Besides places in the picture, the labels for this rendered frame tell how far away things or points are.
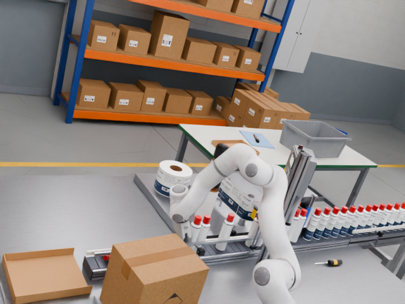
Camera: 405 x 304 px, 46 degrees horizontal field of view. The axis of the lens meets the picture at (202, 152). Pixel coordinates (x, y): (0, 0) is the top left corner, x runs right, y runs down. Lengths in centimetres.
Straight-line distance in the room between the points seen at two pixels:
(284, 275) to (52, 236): 112
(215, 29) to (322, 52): 228
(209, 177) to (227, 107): 482
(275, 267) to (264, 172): 35
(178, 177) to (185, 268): 98
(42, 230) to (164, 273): 80
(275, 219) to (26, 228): 118
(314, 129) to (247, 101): 179
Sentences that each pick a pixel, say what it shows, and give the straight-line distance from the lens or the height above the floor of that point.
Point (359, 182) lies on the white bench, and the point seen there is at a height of 58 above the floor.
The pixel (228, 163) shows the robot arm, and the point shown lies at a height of 145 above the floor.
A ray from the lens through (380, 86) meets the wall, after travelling 1022.
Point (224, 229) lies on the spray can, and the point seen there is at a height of 101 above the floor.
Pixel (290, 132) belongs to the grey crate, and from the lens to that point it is 445.
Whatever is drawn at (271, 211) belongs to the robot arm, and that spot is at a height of 139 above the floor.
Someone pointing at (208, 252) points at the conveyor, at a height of 88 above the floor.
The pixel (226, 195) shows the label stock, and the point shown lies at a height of 97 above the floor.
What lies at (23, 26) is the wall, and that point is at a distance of 621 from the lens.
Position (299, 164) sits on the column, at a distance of 224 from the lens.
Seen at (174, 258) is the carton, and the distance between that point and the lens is 188.
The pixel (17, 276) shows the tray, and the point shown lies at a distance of 212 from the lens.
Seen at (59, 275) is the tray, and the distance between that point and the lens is 214.
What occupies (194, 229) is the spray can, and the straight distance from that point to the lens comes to 227.
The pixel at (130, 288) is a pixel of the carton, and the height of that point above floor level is 105.
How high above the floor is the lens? 219
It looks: 22 degrees down
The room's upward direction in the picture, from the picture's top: 17 degrees clockwise
